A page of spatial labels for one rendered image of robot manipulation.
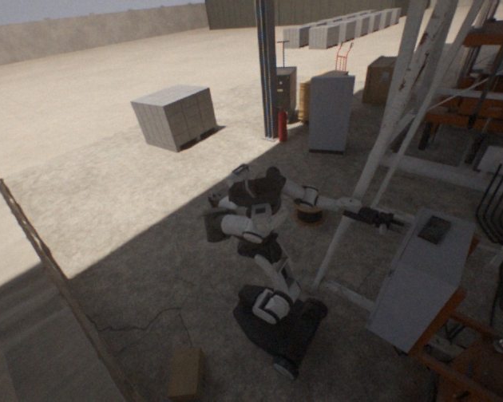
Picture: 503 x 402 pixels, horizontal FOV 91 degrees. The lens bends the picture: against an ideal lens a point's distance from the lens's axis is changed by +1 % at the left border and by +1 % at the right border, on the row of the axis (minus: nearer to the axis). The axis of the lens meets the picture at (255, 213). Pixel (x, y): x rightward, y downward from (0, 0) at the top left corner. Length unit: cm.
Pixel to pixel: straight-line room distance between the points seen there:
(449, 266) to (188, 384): 172
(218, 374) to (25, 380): 127
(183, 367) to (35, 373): 96
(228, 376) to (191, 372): 28
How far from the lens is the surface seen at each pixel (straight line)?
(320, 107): 422
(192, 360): 216
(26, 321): 283
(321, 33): 1497
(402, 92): 134
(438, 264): 120
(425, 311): 132
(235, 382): 219
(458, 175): 417
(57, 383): 232
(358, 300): 220
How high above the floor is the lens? 208
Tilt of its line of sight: 40 degrees down
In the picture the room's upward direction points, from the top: 7 degrees counter-clockwise
